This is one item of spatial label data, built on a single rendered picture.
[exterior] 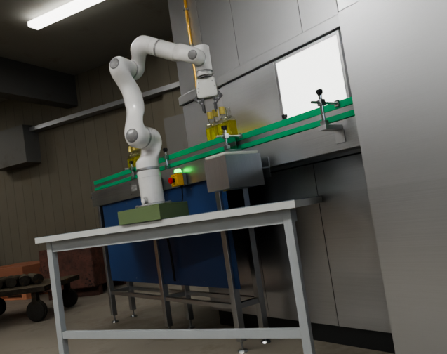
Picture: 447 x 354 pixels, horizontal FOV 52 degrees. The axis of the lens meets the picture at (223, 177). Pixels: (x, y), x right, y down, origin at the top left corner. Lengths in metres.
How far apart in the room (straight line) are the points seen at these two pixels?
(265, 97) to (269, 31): 0.36
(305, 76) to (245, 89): 0.45
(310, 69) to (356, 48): 0.62
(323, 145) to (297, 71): 0.51
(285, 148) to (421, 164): 0.78
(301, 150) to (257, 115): 0.55
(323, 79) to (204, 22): 1.08
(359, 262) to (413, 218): 0.68
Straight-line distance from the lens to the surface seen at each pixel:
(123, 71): 2.49
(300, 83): 2.41
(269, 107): 2.56
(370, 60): 1.75
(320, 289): 2.48
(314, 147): 2.10
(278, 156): 2.25
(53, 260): 2.88
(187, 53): 2.30
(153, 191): 2.38
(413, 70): 1.66
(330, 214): 2.34
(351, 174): 2.25
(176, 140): 5.55
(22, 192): 7.85
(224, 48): 2.93
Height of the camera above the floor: 0.75
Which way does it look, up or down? 4 degrees up
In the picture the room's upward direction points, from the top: 8 degrees counter-clockwise
